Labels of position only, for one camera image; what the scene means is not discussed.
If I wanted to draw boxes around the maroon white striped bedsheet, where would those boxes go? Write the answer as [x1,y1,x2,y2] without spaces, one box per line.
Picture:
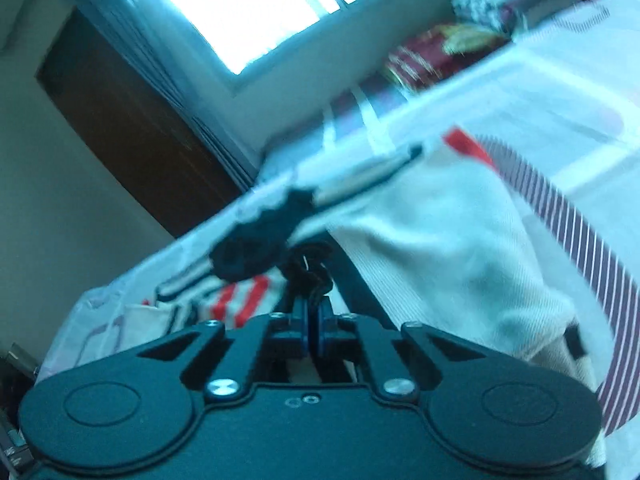
[320,80,416,151]

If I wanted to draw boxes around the red patterned pillow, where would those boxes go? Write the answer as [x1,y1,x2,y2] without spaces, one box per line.
[382,22,511,93]

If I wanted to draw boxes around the white ribbed garment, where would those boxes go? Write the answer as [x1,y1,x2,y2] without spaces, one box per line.
[295,130,608,461]

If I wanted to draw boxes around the window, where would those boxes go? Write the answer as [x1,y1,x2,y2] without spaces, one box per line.
[127,0,386,76]

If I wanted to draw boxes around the white floral pillow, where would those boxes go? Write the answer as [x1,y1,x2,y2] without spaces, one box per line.
[452,0,581,36]

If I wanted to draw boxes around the pale printed bedsheet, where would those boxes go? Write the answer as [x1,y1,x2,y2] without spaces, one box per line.
[37,0,640,480]

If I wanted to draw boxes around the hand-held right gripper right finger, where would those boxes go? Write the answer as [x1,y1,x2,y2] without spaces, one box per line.
[313,296,502,405]

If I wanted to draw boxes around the brown wooden door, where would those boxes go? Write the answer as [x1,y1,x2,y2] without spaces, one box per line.
[35,7,241,238]

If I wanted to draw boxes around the grey curtain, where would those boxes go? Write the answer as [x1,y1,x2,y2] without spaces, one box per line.
[55,0,261,191]

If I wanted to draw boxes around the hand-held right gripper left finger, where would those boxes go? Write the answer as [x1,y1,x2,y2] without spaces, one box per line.
[132,295,312,404]

